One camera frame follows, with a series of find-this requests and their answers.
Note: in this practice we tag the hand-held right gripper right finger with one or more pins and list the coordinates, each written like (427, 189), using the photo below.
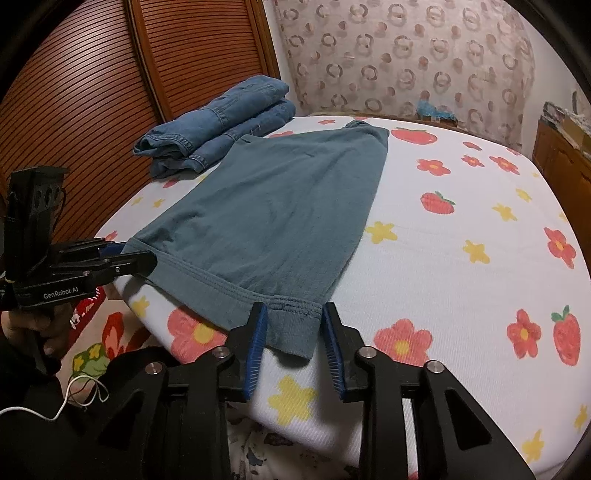
(334, 353)

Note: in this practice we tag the circle patterned curtain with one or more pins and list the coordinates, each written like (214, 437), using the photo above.
(406, 60)

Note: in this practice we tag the folded blue jeans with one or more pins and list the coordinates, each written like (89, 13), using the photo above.
(221, 124)

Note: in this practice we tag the brown louvred wooden wardrobe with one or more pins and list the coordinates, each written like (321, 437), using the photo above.
(92, 106)

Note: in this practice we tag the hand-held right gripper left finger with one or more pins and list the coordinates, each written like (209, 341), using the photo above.
(256, 353)

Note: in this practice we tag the wooden sideboard cabinet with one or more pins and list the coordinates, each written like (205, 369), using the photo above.
(565, 161)

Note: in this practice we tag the white floral bed sheet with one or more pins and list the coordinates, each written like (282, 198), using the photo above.
(461, 286)

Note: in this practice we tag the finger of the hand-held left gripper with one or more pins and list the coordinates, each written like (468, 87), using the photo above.
(111, 249)
(138, 263)

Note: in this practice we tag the teal shirt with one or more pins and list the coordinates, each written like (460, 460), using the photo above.
(277, 221)

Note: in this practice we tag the colourful floral blanket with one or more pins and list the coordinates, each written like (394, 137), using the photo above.
(101, 337)

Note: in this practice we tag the person's left hand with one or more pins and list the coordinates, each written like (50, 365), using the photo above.
(55, 330)

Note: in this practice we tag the cardboard box with blue cloth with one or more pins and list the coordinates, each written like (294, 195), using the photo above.
(436, 111)

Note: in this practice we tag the cardboard box of packets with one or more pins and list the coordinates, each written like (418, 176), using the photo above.
(565, 115)

